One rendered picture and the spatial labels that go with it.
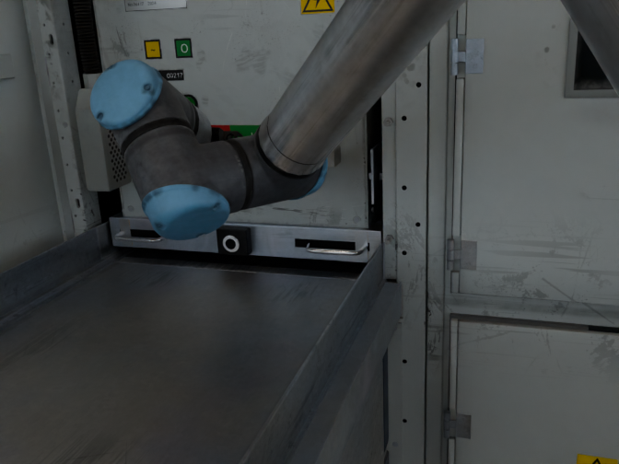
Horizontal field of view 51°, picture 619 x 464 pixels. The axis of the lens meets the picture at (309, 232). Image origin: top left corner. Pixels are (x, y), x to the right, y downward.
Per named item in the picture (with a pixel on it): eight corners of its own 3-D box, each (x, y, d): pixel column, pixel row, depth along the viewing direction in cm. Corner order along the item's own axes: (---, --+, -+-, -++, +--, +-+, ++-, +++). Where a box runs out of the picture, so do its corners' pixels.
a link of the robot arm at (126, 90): (99, 145, 74) (71, 77, 77) (153, 176, 86) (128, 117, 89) (166, 102, 73) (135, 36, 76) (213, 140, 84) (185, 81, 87)
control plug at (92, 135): (110, 192, 112) (95, 89, 106) (86, 191, 113) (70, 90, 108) (134, 181, 119) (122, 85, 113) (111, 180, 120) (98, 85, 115)
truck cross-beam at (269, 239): (381, 264, 111) (381, 231, 109) (112, 246, 127) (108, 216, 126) (387, 254, 115) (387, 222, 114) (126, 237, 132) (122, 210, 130)
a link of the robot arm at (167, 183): (258, 194, 75) (217, 110, 78) (165, 214, 68) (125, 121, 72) (235, 234, 82) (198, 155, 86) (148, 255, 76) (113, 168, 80)
